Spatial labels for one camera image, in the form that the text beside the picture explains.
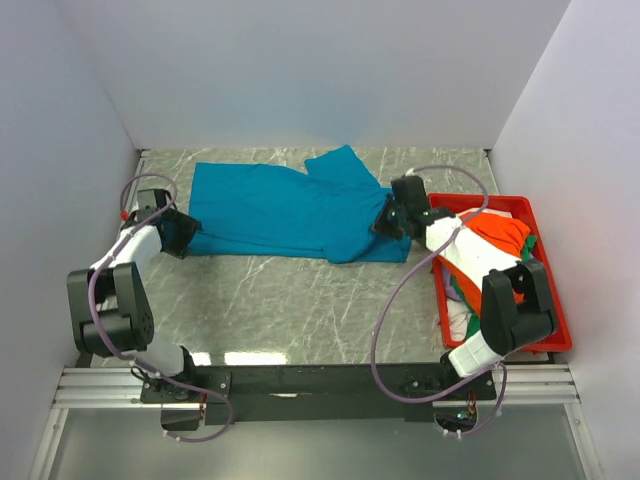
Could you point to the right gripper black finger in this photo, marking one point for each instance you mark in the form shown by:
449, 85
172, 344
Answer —
386, 222
400, 229

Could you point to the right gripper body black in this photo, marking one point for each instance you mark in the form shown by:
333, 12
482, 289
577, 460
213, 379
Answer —
404, 213

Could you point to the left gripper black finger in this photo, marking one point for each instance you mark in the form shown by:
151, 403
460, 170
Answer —
178, 228
176, 247

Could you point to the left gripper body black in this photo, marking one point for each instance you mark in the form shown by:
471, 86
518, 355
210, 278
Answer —
170, 211

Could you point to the teal t shirt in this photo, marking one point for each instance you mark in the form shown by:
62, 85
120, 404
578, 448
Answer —
323, 212

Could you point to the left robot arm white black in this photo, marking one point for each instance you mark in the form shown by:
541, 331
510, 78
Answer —
109, 308

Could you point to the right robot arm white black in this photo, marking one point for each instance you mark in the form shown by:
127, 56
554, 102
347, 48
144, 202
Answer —
512, 297

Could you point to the white t shirt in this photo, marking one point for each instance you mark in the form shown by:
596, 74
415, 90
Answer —
457, 320

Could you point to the lavender t shirt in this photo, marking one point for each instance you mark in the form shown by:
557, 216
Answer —
450, 286

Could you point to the orange t shirt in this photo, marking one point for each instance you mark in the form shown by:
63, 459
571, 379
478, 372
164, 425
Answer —
471, 292

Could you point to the green t shirt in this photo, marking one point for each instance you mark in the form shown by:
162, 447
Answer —
473, 325

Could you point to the black base bar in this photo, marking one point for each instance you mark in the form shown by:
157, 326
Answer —
297, 393

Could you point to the red plastic bin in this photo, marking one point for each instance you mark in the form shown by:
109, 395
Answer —
520, 208

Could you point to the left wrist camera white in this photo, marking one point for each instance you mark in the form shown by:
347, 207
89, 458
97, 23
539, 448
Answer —
128, 217

